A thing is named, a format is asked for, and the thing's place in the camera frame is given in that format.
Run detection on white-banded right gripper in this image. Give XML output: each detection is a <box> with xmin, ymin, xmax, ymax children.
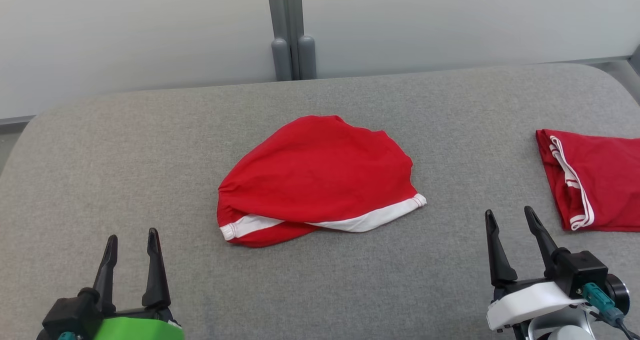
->
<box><xmin>484</xmin><ymin>205</ymin><xmax>587</xmax><ymax>332</ymax></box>

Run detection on grey partition post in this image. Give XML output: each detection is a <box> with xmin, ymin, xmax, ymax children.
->
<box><xmin>265</xmin><ymin>0</ymin><xmax>318</xmax><ymax>82</ymax></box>

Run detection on red shorts with white band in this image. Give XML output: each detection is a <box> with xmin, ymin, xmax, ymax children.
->
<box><xmin>216</xmin><ymin>114</ymin><xmax>428</xmax><ymax>249</ymax></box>

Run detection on red jersey with white stripes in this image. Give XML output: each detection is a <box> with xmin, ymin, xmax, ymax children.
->
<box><xmin>535</xmin><ymin>128</ymin><xmax>640</xmax><ymax>233</ymax></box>

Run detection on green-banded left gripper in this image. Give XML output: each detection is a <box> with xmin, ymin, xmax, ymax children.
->
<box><xmin>92</xmin><ymin>228</ymin><xmax>186</xmax><ymax>340</ymax></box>

